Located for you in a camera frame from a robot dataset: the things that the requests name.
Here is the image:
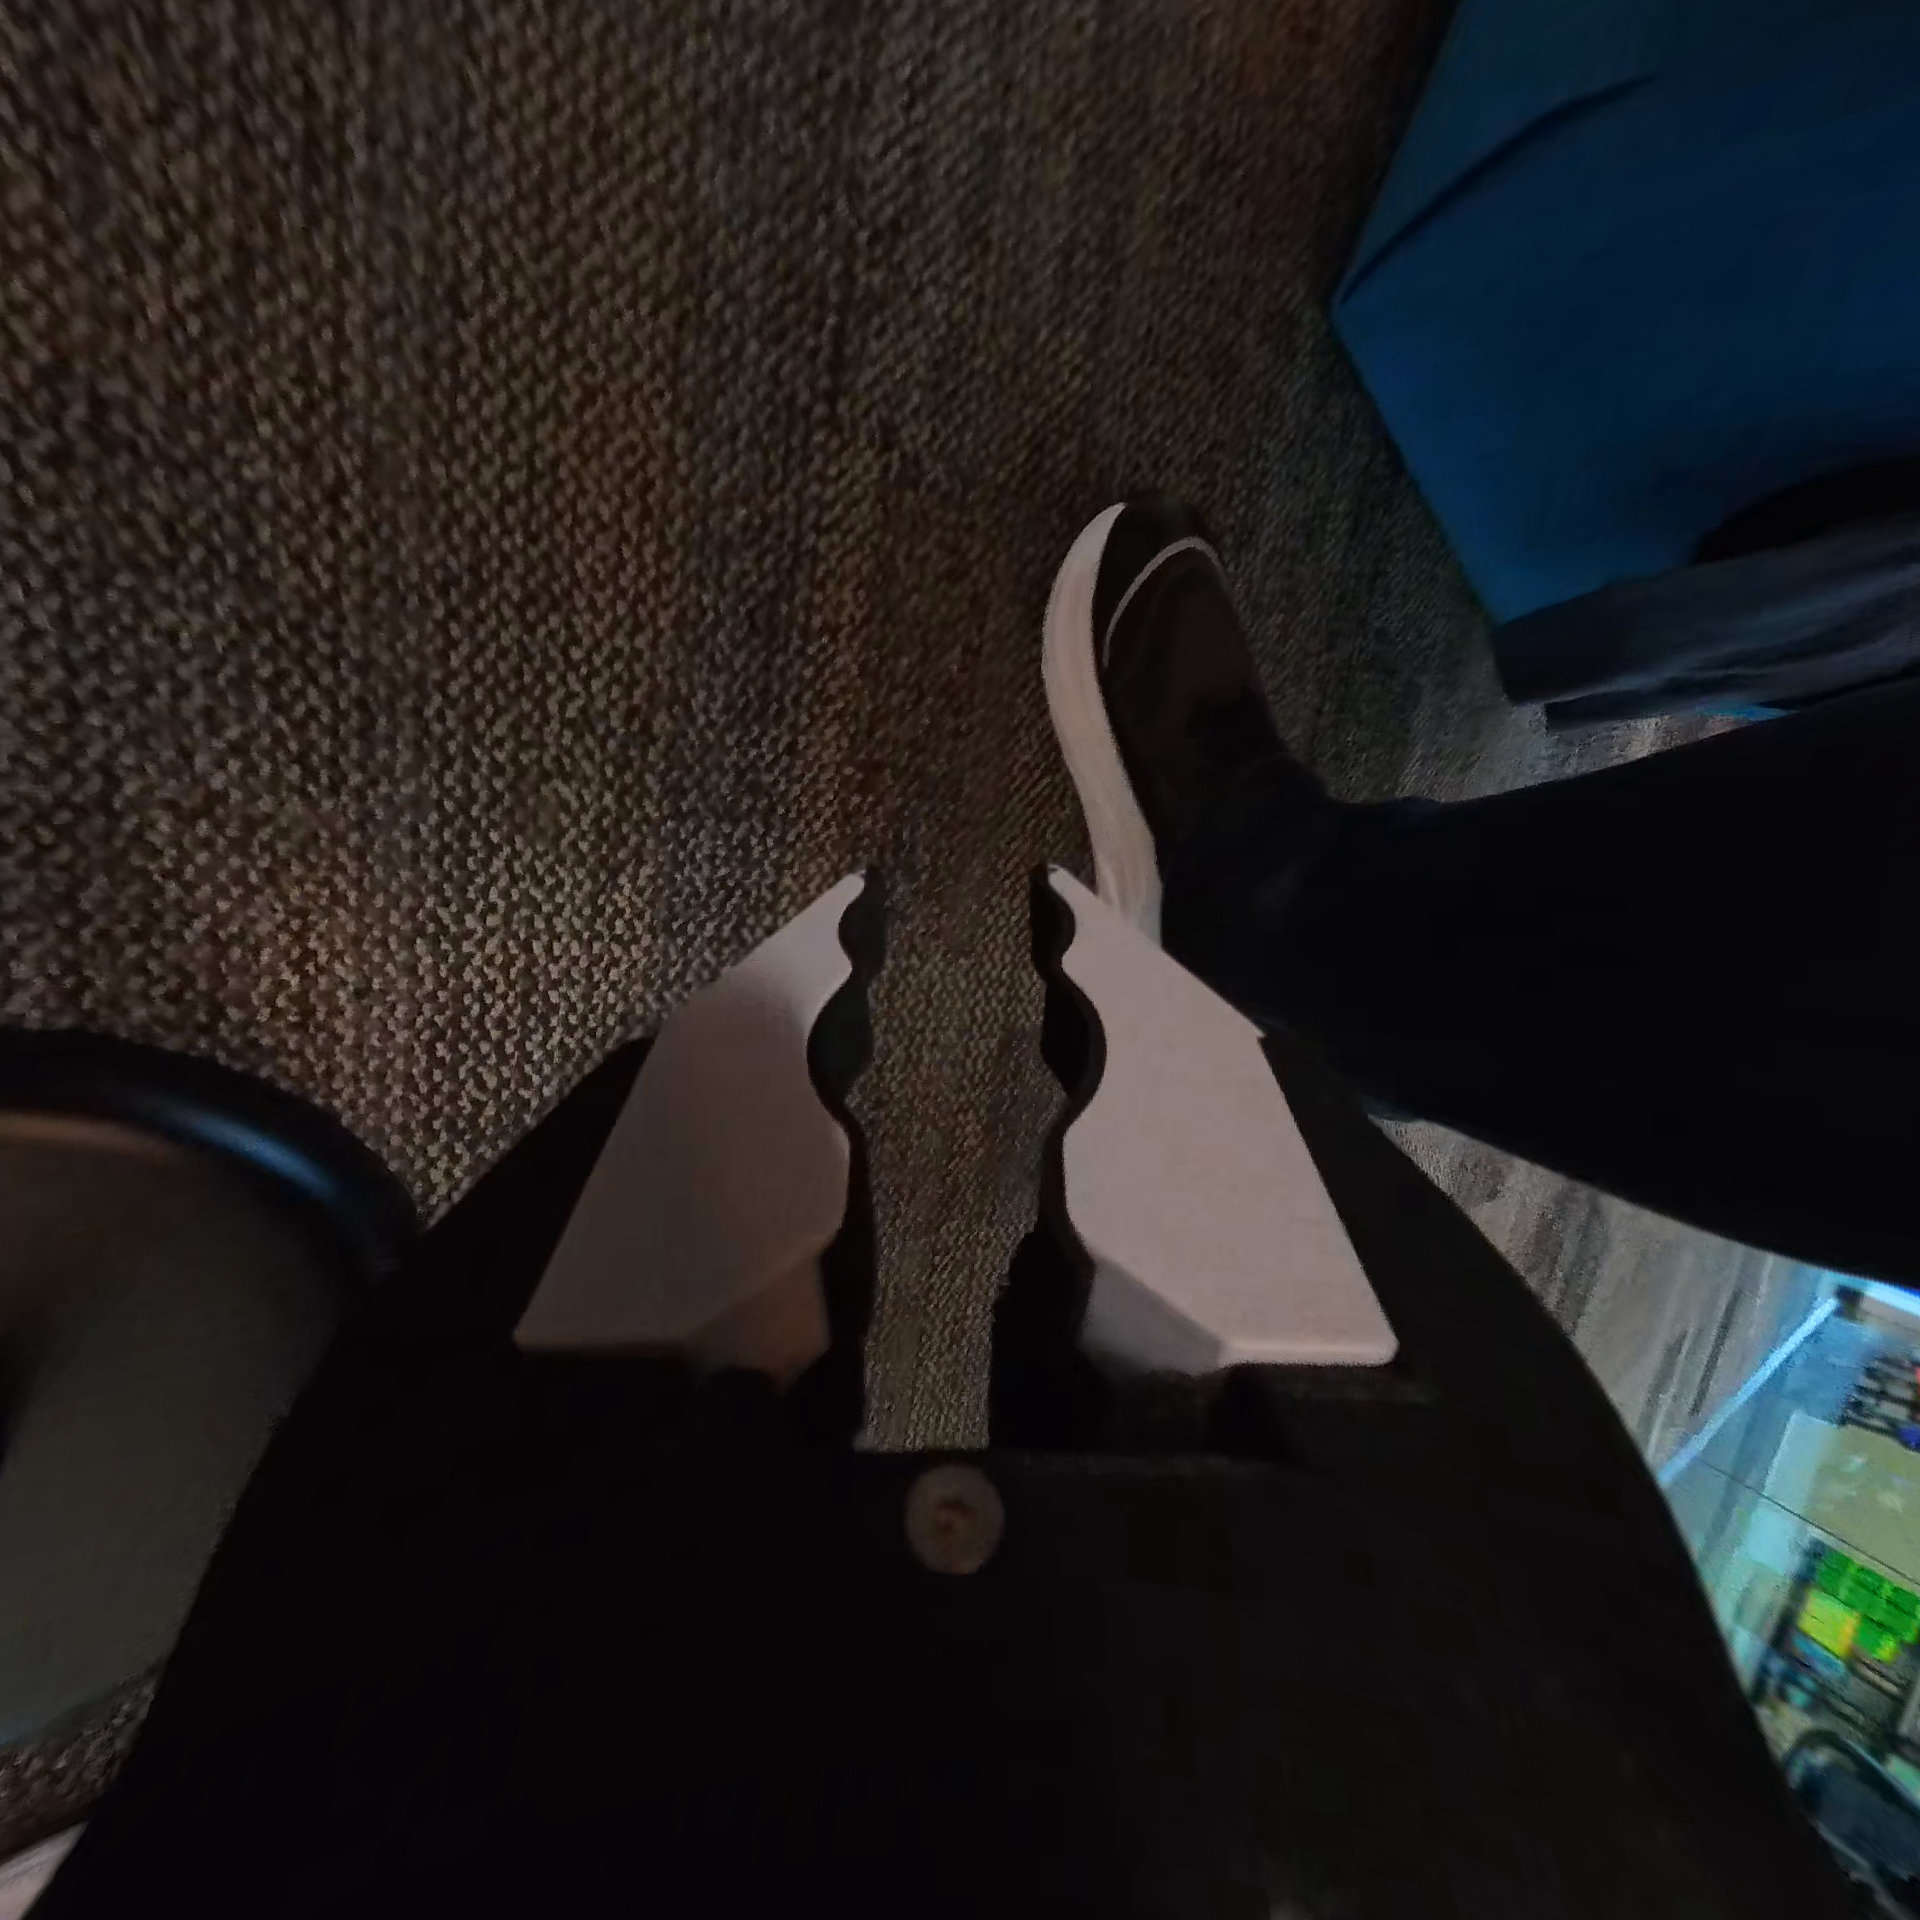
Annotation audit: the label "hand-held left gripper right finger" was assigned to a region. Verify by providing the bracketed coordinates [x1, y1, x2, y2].
[1030, 862, 1400, 1375]

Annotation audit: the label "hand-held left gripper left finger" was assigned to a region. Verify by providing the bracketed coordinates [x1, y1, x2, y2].
[512, 866, 892, 1382]

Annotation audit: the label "dark trousers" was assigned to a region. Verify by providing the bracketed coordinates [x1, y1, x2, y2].
[1162, 674, 1920, 1291]

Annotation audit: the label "black shoe with white sole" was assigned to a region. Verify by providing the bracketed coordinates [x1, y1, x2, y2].
[1043, 494, 1332, 965]

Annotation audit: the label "bright colourful panel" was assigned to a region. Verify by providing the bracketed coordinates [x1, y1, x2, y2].
[1646, 1269, 1920, 1894]

